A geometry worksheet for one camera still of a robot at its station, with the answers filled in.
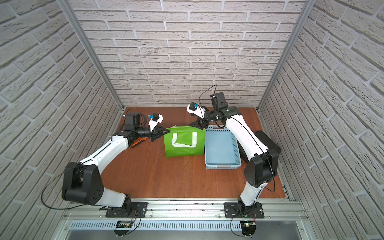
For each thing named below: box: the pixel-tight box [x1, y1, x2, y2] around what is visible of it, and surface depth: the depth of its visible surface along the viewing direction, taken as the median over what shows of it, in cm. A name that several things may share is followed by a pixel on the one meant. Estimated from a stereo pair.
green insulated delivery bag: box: [164, 126, 206, 158], surface depth 84 cm
